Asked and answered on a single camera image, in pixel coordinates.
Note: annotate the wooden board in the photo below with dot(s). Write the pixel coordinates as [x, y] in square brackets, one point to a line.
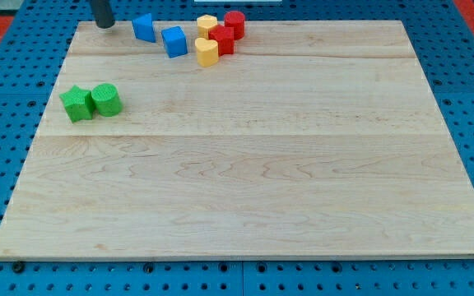
[315, 140]

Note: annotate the yellow heart block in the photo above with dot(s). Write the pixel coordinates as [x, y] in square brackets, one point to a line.
[206, 51]

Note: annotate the red cube block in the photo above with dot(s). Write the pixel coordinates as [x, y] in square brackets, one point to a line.
[224, 36]

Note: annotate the blue cube block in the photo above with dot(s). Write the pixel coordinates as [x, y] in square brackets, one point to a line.
[175, 42]

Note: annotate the red cylinder block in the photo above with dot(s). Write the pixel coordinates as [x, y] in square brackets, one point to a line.
[235, 20]

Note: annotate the yellow hexagon block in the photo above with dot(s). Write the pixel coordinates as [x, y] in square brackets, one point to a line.
[204, 24]

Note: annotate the green cylinder block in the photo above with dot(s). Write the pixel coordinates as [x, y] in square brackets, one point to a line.
[106, 99]

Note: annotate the blue triangle block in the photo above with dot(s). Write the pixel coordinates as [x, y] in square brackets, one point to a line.
[143, 28]

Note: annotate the green star block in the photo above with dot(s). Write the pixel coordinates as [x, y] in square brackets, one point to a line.
[78, 104]

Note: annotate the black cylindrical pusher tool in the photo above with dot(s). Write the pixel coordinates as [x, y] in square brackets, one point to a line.
[102, 13]

